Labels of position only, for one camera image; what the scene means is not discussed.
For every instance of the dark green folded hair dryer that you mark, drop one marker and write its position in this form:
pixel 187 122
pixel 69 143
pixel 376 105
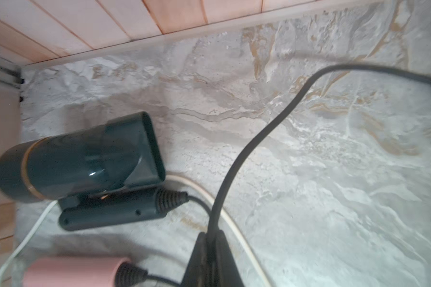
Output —
pixel 108 175

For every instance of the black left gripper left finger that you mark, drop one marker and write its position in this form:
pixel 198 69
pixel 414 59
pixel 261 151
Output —
pixel 197 271

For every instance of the pink folded hair dryer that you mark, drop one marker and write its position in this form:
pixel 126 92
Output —
pixel 83 272

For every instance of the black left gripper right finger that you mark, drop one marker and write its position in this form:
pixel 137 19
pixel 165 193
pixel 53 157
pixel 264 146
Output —
pixel 225 272

